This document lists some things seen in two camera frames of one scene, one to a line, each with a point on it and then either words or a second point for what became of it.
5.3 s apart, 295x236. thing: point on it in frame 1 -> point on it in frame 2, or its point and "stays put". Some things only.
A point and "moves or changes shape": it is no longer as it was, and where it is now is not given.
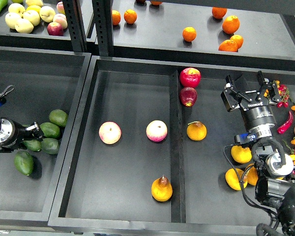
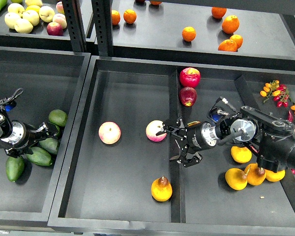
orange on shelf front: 228,45 stays put
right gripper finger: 229,86 -> 179,130
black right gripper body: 258,113 -> 199,135
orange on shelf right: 238,40 stays put
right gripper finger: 271,88 -> 187,159
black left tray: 44,81 stays put
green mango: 34,145 moves or changes shape
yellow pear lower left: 232,179 stays put
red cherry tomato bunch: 283,92 stays put
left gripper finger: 33,132 -> 44,133
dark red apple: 188,96 stays put
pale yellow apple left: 12,19 stays put
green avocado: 23,162 -> 14,167
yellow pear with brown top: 162,189 stays put
